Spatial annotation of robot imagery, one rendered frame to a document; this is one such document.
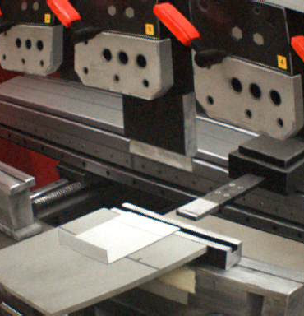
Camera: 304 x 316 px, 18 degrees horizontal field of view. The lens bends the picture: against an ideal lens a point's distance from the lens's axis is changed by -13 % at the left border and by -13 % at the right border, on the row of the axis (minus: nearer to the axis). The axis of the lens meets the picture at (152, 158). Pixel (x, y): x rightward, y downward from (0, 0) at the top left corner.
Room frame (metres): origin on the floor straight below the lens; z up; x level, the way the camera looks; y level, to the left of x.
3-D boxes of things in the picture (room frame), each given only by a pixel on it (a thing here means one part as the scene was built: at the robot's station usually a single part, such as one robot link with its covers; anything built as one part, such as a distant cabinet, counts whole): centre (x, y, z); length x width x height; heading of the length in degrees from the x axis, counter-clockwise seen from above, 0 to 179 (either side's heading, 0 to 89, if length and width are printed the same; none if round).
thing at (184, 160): (1.16, -0.01, 1.13); 0.10 x 0.02 x 0.10; 45
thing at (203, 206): (1.27, -0.13, 1.01); 0.26 x 0.12 x 0.05; 135
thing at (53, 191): (1.75, 0.03, 0.81); 0.64 x 0.08 x 0.14; 135
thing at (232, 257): (1.15, -0.02, 0.98); 0.20 x 0.03 x 0.03; 45
